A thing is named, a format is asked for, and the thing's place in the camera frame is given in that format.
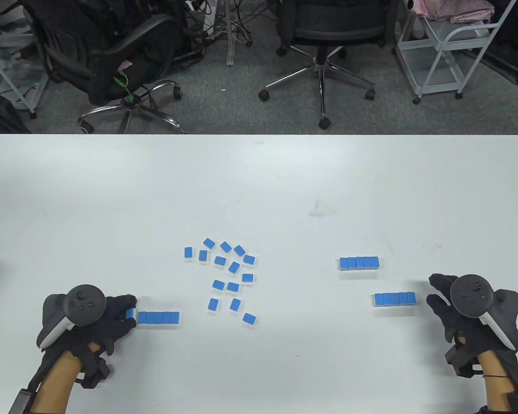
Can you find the grey right hand controller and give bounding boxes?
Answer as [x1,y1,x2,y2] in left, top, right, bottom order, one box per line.
[450,275,518,351]

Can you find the person's right hand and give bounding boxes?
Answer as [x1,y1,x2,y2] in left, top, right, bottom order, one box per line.
[426,273,518,392]

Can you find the person's left forearm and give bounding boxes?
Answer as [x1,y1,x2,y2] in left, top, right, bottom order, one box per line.
[30,343,92,414]

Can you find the black backpack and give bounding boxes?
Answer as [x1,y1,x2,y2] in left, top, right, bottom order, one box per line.
[0,92,31,134]

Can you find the black left glove cable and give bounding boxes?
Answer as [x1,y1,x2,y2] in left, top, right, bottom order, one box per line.
[26,356,58,393]

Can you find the tangle of black floor cables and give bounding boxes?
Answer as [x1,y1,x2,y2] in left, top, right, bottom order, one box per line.
[173,0,281,48]

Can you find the pile of white cloth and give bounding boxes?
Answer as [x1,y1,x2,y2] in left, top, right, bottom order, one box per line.
[0,0,37,59]

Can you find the blue mahjong tile wall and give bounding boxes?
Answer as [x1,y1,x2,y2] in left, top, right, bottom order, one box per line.
[339,257,379,271]
[373,292,416,308]
[137,311,181,325]

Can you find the green strap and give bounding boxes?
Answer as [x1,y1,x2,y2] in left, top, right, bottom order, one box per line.
[112,70,141,107]

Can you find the blue mahjong tiles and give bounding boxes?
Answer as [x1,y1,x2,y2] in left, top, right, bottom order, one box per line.
[184,238,256,326]

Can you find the black right wrist module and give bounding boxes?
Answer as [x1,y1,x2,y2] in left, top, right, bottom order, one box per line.
[444,344,482,379]

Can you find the pink cloth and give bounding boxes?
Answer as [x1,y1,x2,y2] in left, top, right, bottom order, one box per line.
[408,0,496,24]

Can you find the black office chair chrome base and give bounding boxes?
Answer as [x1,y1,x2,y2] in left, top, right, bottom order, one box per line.
[258,0,399,131]

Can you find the black office chair with armrests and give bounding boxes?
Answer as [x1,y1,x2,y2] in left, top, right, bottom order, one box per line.
[20,0,186,134]

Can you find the white metal cart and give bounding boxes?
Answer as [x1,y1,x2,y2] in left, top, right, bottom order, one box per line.
[394,0,518,105]

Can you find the black left wrist module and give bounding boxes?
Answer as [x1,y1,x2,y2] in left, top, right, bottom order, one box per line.
[81,360,112,389]

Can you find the white power strip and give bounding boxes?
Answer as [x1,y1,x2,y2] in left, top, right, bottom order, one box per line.
[185,0,218,37]

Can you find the grey hand controller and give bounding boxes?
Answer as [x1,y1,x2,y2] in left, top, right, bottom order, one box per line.
[36,285,106,349]
[450,275,518,351]

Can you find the person's left hand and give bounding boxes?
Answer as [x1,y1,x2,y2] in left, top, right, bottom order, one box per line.
[39,294,137,376]

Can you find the grey left hand controller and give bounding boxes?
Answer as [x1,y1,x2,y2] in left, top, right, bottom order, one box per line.
[36,285,106,349]

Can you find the white metal rack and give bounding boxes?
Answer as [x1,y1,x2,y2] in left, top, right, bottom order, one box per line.
[0,41,48,119]

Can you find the black wrist module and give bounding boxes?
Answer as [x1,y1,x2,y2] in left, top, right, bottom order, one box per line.
[81,360,112,389]
[444,344,482,379]

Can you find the clear white post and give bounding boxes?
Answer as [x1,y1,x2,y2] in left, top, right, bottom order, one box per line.
[224,0,237,66]

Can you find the dark left forearm box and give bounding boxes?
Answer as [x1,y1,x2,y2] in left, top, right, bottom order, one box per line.
[8,388,33,414]

